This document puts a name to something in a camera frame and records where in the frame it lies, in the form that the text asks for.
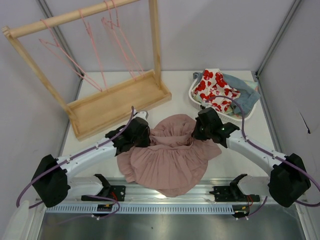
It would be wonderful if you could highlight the pink pleated skirt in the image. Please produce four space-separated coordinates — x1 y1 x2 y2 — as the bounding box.
117 114 222 197

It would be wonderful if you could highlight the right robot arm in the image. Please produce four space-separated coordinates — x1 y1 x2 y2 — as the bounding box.
192 108 311 208

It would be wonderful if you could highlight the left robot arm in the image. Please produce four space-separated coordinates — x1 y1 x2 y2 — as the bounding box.
32 111 150 208

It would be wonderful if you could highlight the red floral white garment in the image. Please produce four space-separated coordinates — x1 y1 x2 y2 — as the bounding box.
190 68 241 114

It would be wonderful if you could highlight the wooden clothes rack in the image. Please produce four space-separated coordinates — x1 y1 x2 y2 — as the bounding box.
1 0 172 141

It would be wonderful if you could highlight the blue denim garment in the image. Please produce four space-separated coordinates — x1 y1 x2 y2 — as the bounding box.
192 71 260 116

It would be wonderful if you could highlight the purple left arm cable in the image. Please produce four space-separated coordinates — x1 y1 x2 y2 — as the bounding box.
16 105 137 225

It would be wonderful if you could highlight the pink wire hanger leftmost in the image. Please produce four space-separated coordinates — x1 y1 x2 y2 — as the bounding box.
38 19 103 92

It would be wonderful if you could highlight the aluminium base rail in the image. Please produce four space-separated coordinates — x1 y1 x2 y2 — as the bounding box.
64 177 307 205

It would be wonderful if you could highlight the white slotted cable duct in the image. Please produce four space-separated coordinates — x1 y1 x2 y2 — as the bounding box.
46 203 235 215

